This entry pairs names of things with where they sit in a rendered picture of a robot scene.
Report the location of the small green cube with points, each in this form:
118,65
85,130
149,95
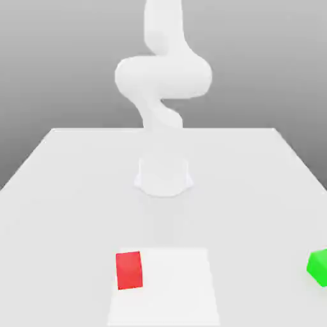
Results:
318,267

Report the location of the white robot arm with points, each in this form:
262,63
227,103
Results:
163,76

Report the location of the small red cube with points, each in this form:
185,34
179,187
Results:
129,270

